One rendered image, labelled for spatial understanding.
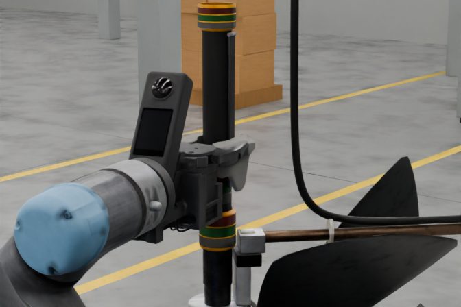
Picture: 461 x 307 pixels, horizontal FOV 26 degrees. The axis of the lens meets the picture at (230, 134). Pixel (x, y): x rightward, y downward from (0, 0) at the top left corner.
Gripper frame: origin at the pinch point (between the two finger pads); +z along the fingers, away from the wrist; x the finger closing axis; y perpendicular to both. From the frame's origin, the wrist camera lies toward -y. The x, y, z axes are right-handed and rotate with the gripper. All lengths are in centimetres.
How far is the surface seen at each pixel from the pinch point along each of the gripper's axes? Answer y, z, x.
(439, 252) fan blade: 11.1, 1.8, 25.0
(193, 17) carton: 72, 743, -427
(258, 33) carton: 87, 758, -364
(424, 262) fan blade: 12.6, 1.9, 23.3
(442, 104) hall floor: 156, 840, -204
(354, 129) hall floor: 155, 687, -238
